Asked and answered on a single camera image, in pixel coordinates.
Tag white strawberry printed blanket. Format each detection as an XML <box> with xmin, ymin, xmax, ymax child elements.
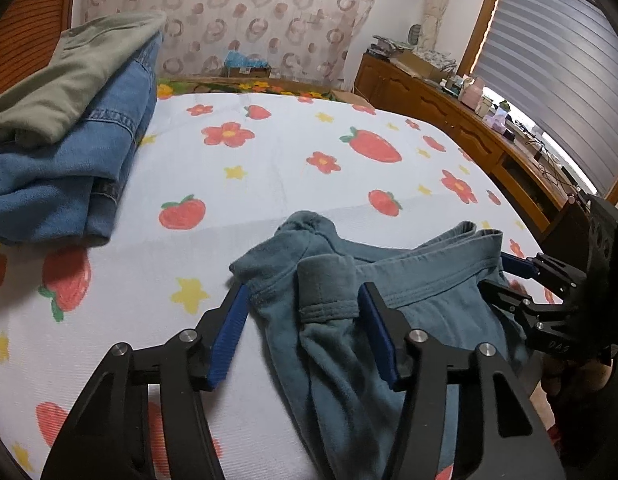
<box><xmin>0</xmin><ymin>91</ymin><xmax>564</xmax><ymax>480</ymax></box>

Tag person's right hand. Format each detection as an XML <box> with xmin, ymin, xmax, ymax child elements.
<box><xmin>541</xmin><ymin>355</ymin><xmax>614</xmax><ymax>396</ymax></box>

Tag wooden window frame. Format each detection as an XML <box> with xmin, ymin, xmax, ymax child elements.
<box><xmin>459</xmin><ymin>0</ymin><xmax>510</xmax><ymax>73</ymax></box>

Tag blue denim jeans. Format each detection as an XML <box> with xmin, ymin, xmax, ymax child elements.
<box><xmin>0</xmin><ymin>35</ymin><xmax>163</xmax><ymax>247</ymax></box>

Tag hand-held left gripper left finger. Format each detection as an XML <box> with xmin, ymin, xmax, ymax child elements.
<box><xmin>39</xmin><ymin>282</ymin><xmax>252</xmax><ymax>480</ymax></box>

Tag teal t-shirt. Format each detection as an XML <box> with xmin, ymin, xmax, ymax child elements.
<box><xmin>229</xmin><ymin>210</ymin><xmax>532</xmax><ymax>480</ymax></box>

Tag beige window curtain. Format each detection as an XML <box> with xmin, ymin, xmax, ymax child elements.
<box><xmin>421</xmin><ymin>0</ymin><xmax>458</xmax><ymax>54</ymax></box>

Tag cardboard box with blue item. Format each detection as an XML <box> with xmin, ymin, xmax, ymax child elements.
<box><xmin>224</xmin><ymin>51</ymin><xmax>273</xmax><ymax>79</ymax></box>

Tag patterned cloth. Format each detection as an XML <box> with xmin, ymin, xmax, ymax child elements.
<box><xmin>371</xmin><ymin>35</ymin><xmax>457</xmax><ymax>69</ymax></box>

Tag open cardboard box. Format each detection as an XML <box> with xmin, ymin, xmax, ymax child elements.
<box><xmin>394</xmin><ymin>52</ymin><xmax>448</xmax><ymax>82</ymax></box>

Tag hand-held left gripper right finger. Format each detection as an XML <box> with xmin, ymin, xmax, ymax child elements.
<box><xmin>358</xmin><ymin>281</ymin><xmax>567</xmax><ymax>480</ymax></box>

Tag yellow floral blanket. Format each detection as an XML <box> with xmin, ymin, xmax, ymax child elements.
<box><xmin>154</xmin><ymin>76</ymin><xmax>377</xmax><ymax>111</ymax></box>

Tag wooden louvered door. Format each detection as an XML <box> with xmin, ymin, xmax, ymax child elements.
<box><xmin>0</xmin><ymin>0</ymin><xmax>82</xmax><ymax>98</ymax></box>

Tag olive green garment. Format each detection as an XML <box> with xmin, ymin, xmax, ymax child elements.
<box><xmin>0</xmin><ymin>10</ymin><xmax>168</xmax><ymax>148</ymax></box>

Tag pale purple bag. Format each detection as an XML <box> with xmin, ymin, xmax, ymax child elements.
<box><xmin>486</xmin><ymin>107</ymin><xmax>510</xmax><ymax>134</ymax></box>

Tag wooden cabinet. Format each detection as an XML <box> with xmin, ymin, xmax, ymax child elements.
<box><xmin>354</xmin><ymin>52</ymin><xmax>590</xmax><ymax>241</ymax></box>

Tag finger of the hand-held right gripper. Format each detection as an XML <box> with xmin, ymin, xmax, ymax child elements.
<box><xmin>500</xmin><ymin>252</ymin><xmax>542</xmax><ymax>282</ymax></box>
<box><xmin>479</xmin><ymin>280</ymin><xmax>533</xmax><ymax>324</ymax></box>

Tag person's right forearm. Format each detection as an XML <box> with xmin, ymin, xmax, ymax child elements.
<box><xmin>549</xmin><ymin>345</ymin><xmax>618</xmax><ymax>480</ymax></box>

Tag circle patterned curtain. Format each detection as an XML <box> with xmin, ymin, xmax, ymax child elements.
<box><xmin>84</xmin><ymin>0</ymin><xmax>380</xmax><ymax>86</ymax></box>

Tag pink box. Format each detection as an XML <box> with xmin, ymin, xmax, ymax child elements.
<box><xmin>461</xmin><ymin>77</ymin><xmax>486</xmax><ymax>112</ymax></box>

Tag grey window blind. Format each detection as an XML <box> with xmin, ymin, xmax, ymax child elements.
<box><xmin>474</xmin><ymin>0</ymin><xmax>618</xmax><ymax>196</ymax></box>

